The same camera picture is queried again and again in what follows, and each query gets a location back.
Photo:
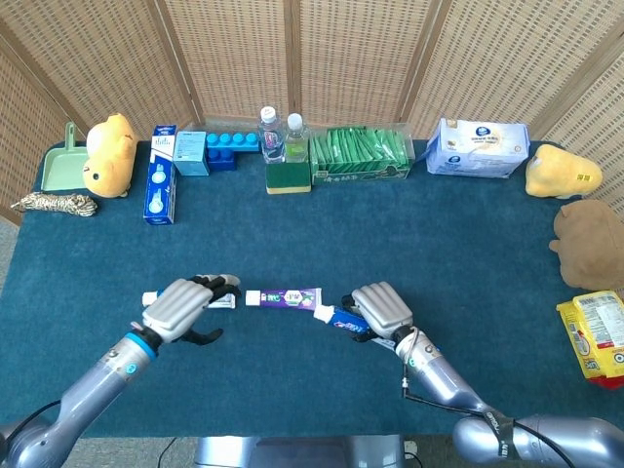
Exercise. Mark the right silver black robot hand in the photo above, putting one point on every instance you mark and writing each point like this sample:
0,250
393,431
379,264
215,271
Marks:
385,307

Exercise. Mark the yellow chick plush toy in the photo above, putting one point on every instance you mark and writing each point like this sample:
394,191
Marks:
109,166

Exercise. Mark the wicker folding screen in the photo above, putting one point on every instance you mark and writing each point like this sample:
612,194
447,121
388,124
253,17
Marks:
234,58

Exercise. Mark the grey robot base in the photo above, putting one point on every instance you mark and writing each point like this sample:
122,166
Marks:
292,453

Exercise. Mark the blue white Crest toothpaste tube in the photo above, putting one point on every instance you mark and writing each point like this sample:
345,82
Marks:
148,298
341,319

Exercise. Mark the green yellow sponge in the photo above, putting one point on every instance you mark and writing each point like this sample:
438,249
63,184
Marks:
287,175

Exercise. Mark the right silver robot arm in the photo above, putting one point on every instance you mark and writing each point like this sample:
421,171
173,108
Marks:
439,375

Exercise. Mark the green drink bottle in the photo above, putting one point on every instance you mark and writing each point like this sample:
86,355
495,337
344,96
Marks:
296,144

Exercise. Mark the teal carpet table cover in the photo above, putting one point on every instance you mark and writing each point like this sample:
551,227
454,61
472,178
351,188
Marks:
312,234

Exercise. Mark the white blue tissue pack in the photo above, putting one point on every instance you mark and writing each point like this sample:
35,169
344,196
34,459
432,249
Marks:
478,151

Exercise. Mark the blue toothpaste carton box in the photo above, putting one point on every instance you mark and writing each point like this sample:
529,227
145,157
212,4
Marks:
160,195

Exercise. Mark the green tea bag box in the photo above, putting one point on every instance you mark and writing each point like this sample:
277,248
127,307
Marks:
361,151

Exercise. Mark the clear bottle pink label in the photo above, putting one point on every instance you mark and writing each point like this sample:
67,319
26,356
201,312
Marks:
272,141

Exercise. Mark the yellow snack bag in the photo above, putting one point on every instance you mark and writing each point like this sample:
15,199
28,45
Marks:
595,331

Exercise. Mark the long light blue building block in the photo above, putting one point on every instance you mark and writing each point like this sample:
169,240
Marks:
231,141

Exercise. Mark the yellow plush toy with tag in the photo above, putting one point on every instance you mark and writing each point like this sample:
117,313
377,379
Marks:
560,175

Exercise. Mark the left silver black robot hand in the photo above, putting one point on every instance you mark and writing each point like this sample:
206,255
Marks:
178,304

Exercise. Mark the light blue carton box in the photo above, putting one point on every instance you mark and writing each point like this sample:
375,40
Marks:
191,156

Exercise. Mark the brown plush toy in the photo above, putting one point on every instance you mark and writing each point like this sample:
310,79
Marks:
590,244

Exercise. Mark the light green dustpan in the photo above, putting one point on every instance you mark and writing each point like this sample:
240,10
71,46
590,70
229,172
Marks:
61,170

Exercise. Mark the dark blue building block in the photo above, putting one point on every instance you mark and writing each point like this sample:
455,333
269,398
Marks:
222,161

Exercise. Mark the purple toothpaste tube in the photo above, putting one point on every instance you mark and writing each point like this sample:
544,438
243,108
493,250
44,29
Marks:
283,299

